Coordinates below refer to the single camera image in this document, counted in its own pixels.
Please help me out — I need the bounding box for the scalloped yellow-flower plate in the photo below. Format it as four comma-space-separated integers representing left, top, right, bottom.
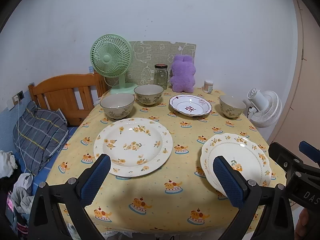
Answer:
200, 133, 272, 196

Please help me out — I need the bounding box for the large yellow-flower plate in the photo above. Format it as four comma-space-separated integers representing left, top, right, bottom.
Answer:
93, 118, 173, 178

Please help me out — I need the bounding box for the small floral bowl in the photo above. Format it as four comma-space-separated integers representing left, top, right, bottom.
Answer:
219, 95, 246, 119

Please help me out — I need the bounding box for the large floral bowl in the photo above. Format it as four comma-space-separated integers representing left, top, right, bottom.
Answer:
134, 85, 164, 106
100, 93, 135, 120

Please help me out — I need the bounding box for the white plate red pattern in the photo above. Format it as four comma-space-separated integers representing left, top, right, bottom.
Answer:
169, 94, 212, 116

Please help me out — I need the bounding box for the large floral bowl back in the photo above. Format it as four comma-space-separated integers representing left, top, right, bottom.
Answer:
134, 85, 164, 106

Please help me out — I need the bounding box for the person's hand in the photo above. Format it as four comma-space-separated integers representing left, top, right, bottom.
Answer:
295, 208, 309, 240

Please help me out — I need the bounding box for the blue checked bed sheet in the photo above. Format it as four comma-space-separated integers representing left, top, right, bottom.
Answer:
15, 126, 79, 196

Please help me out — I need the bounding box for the white floor fan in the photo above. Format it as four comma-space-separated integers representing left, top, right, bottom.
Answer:
247, 88, 282, 128

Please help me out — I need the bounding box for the pile of clothes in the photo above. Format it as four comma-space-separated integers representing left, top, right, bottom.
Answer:
1, 150, 34, 239

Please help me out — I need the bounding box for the grey plaid pillow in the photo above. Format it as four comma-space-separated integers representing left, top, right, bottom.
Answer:
13, 101, 69, 176

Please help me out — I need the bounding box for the wooden bed headboard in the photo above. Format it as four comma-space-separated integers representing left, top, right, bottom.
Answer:
28, 72, 108, 126

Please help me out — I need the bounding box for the cotton swab container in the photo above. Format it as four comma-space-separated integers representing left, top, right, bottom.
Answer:
202, 80, 213, 94

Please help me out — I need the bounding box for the purple plush toy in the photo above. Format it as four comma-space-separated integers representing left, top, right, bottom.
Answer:
170, 54, 196, 93

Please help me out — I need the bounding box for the glass jar red lid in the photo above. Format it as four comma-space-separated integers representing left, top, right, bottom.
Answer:
153, 64, 168, 89

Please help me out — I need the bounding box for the green desk fan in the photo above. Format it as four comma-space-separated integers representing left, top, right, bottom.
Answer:
90, 34, 137, 94

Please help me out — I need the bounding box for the green elephant-print mat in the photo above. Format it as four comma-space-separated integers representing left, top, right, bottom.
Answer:
125, 41, 196, 85

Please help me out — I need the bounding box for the wall power outlet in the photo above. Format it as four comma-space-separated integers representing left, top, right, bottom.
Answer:
12, 91, 24, 105

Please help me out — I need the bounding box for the white charging cable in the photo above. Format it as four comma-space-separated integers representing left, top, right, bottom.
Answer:
15, 97, 34, 176

